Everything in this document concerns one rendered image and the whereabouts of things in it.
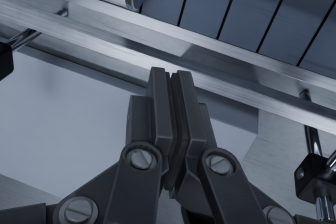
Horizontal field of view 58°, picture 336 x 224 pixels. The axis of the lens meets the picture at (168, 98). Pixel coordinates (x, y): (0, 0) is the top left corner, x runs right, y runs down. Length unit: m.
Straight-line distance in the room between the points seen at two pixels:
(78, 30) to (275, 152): 0.30
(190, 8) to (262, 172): 0.27
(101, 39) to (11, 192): 0.58
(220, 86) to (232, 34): 0.08
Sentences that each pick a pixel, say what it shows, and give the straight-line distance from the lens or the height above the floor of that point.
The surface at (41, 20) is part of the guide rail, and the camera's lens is 0.25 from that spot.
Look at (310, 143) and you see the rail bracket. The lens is 0.31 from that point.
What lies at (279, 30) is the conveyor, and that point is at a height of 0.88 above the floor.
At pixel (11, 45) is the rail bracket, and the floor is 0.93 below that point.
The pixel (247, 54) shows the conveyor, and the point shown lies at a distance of 0.30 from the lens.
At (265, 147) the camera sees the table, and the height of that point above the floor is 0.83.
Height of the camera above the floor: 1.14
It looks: 52 degrees down
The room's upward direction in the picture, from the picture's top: 155 degrees counter-clockwise
